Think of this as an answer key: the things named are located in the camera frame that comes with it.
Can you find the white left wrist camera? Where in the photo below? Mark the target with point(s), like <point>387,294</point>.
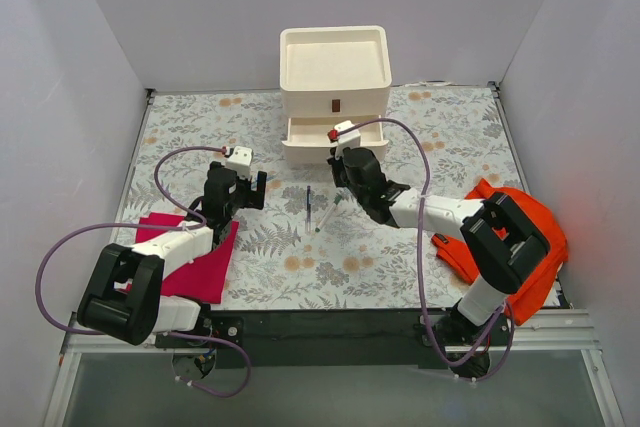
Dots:
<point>239,159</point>

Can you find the orange crumpled cloth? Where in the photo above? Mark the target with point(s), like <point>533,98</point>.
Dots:
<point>516,246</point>

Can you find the white drawer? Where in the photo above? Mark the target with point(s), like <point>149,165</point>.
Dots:
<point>307,138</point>

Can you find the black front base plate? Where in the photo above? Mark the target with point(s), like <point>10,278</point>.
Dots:
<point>295,338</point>

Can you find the white green pen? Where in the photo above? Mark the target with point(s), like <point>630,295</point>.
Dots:
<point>327,215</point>

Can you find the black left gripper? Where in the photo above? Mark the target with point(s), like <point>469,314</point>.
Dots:
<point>252,192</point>

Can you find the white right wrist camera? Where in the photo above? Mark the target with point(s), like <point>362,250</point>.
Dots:
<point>344,135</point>

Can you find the dark blue pen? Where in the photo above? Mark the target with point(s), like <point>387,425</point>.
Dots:
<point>308,210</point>

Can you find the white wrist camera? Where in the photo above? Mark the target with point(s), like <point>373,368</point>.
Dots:
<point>239,159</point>
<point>344,135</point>

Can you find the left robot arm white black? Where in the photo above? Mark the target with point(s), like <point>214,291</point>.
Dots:
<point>124,298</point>

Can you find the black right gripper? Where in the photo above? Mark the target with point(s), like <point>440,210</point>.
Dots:
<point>338,169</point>

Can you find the white stacked drawer unit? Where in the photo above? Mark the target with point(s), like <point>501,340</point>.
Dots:
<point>334,71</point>

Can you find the floral patterned table mat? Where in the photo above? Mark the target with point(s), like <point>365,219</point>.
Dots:
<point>445,139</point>

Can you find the aluminium front frame rail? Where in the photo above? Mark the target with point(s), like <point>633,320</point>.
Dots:
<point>550,330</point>

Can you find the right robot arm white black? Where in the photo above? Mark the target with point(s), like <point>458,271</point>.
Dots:
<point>450,217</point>

